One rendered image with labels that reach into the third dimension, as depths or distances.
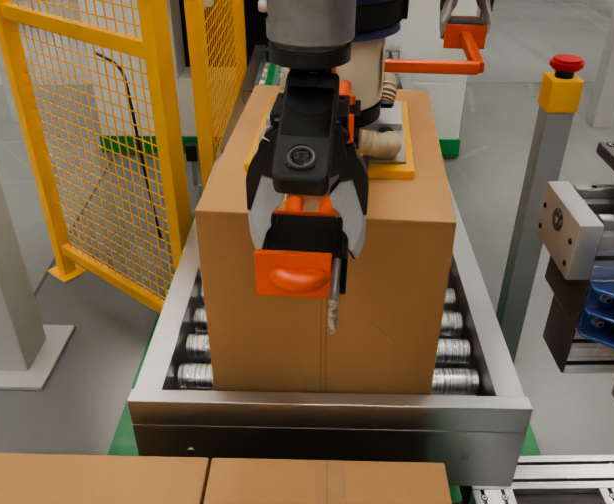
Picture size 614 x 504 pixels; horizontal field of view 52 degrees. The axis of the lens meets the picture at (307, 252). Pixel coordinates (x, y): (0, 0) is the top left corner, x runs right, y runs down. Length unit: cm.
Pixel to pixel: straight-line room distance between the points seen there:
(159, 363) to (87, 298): 127
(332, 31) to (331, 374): 74
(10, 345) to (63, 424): 32
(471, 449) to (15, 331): 142
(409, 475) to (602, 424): 106
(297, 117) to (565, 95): 102
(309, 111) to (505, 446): 85
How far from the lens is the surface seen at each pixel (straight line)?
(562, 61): 148
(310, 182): 49
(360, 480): 111
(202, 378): 128
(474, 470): 128
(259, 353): 114
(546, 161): 155
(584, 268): 96
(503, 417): 118
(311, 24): 53
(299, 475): 111
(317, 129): 52
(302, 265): 60
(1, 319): 211
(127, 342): 225
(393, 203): 100
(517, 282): 171
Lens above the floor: 142
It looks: 33 degrees down
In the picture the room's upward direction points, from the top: straight up
